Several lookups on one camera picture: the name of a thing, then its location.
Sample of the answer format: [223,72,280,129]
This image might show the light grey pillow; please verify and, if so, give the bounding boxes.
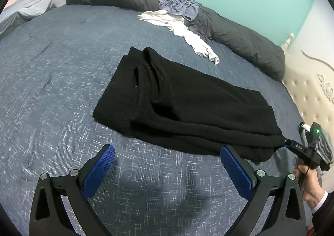
[0,0,71,36]

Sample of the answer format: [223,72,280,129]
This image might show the grey folded garment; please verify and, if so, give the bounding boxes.
[316,132,334,171]

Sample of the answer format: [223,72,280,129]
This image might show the cream tufted headboard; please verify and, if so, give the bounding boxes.
[280,33,334,132]

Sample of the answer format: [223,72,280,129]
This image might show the black sweater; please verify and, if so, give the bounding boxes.
[92,46,286,162]

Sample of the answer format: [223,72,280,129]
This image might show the blue patterned bed cover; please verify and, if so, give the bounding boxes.
[0,4,303,236]

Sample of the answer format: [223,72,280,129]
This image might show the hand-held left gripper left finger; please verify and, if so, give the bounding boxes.
[30,144,116,236]

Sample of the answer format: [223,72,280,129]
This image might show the white crumpled garment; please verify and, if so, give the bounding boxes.
[137,10,220,65]

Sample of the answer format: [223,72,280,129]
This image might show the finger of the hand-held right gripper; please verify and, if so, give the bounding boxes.
[283,139,312,158]

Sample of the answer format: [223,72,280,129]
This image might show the person's right hand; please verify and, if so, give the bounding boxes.
[294,165,327,201]

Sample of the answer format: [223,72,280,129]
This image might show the blue-grey crumpled garment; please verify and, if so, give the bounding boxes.
[156,0,202,21]

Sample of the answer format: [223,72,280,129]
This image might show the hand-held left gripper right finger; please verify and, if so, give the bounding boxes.
[220,145,306,236]

